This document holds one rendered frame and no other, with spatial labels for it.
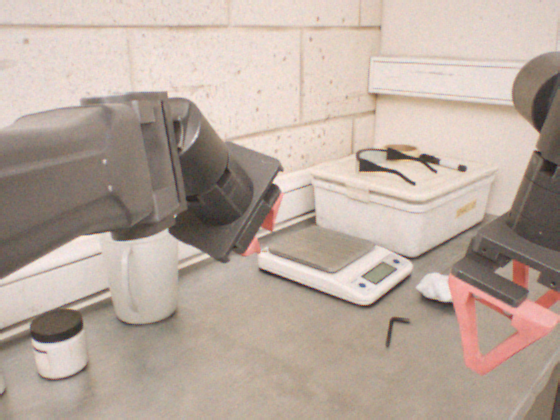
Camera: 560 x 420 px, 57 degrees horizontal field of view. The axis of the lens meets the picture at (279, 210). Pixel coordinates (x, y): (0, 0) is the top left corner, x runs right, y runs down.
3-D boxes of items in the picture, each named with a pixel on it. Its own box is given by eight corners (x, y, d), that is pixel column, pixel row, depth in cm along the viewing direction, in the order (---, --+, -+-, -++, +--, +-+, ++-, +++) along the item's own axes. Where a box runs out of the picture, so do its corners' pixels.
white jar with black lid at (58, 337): (85, 345, 77) (79, 303, 75) (92, 371, 71) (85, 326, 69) (36, 358, 74) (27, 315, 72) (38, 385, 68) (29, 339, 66)
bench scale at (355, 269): (366, 312, 87) (368, 286, 85) (253, 269, 102) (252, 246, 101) (415, 273, 100) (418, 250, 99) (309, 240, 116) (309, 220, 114)
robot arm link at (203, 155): (187, 151, 33) (199, 82, 36) (98, 162, 35) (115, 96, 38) (229, 199, 39) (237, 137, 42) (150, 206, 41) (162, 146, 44)
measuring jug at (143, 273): (175, 344, 77) (167, 253, 72) (89, 346, 77) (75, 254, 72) (190, 286, 95) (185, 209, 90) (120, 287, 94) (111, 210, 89)
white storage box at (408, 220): (494, 220, 128) (503, 163, 123) (415, 265, 103) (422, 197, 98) (389, 193, 148) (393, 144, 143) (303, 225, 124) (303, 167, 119)
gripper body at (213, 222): (175, 239, 47) (130, 204, 41) (233, 150, 49) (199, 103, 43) (229, 267, 44) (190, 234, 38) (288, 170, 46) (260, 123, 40)
